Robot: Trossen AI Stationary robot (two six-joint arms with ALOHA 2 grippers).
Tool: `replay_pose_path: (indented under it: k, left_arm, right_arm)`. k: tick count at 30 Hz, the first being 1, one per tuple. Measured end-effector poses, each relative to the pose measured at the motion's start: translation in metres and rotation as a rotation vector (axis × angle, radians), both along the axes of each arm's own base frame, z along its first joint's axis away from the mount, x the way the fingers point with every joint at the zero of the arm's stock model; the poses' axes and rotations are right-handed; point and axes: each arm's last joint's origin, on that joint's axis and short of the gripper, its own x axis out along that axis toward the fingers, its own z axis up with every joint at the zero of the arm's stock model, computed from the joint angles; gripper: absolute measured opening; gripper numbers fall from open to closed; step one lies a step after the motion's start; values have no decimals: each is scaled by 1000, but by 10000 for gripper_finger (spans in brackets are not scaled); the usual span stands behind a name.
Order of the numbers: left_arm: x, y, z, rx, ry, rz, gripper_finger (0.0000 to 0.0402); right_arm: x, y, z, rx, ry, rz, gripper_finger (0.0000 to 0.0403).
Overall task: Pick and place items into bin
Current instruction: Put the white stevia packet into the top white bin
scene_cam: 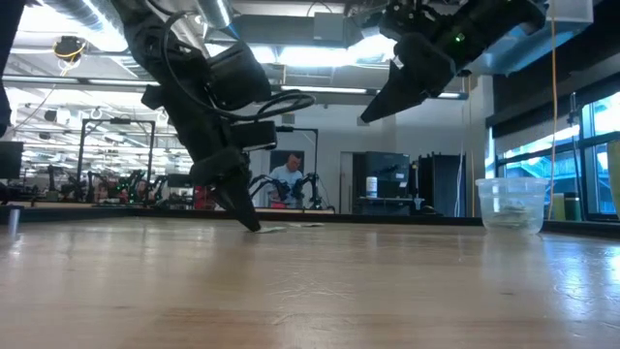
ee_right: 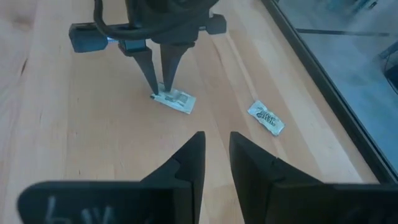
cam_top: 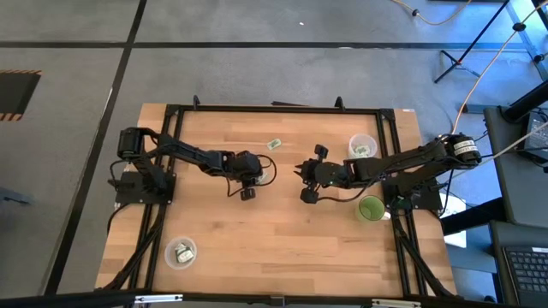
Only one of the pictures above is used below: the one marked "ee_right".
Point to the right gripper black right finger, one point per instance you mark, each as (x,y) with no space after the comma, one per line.
(252,168)

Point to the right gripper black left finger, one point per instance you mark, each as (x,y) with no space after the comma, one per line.
(192,161)

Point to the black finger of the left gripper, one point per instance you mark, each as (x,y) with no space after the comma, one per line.
(170,62)
(146,65)

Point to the pale green sachet packet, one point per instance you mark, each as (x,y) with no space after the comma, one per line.
(265,117)
(178,101)

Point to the black aluminium table frame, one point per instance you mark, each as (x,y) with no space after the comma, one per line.
(326,90)

